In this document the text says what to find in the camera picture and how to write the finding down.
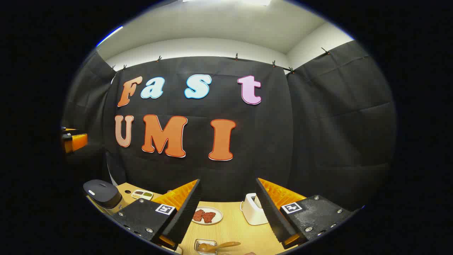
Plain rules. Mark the clear chopstick holder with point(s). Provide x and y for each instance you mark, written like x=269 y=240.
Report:
x=203 y=242

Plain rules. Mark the dark grey rice cooker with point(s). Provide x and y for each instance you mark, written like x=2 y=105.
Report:
x=102 y=193

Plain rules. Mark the wooden spoon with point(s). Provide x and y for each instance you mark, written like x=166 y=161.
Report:
x=226 y=244

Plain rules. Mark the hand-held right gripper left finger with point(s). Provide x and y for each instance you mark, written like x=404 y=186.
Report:
x=184 y=216

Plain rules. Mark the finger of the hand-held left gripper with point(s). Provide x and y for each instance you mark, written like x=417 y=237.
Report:
x=78 y=141

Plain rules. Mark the small white sauce tray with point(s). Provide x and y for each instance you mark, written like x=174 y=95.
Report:
x=142 y=194

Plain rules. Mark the white round plate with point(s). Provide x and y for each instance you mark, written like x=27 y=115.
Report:
x=216 y=214

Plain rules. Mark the red meat piece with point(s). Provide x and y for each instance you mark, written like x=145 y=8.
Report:
x=209 y=217
x=198 y=215

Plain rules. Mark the black backdrop cloth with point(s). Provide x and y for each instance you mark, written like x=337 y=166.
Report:
x=283 y=141

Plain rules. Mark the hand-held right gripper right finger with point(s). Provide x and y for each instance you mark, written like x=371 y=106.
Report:
x=270 y=212

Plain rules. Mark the white toaster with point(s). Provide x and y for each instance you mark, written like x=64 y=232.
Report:
x=252 y=214

